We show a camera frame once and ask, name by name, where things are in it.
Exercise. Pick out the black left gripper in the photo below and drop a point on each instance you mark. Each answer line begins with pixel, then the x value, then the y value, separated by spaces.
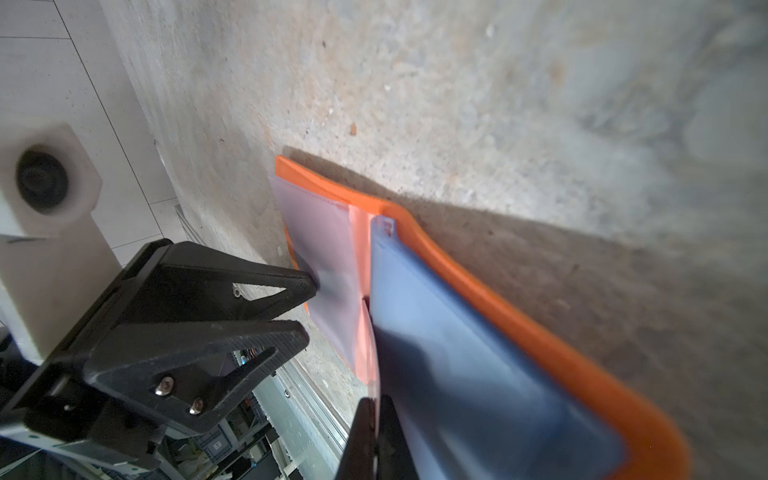
pixel 132 367

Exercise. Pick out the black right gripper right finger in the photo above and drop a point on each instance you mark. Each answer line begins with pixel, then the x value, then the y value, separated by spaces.
pixel 394 459

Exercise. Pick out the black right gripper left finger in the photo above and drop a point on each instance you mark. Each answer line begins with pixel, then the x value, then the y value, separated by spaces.
pixel 357 462

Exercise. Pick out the orange card holder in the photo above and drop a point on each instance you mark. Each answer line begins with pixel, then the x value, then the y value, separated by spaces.
pixel 481 390

